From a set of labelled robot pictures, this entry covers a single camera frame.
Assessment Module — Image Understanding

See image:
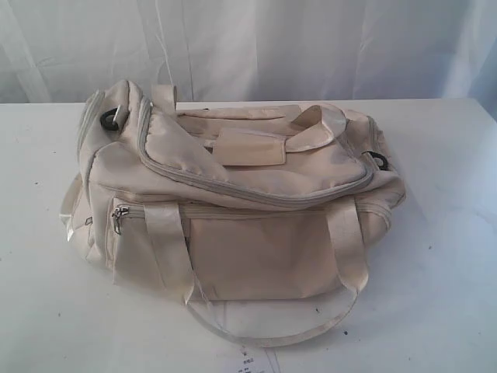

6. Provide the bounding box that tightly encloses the white paper label tag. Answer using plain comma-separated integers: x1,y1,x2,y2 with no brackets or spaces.
228,346,280,373

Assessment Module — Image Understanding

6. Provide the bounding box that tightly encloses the beige duffel bag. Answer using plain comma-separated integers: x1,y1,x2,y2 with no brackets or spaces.
60,80,406,347

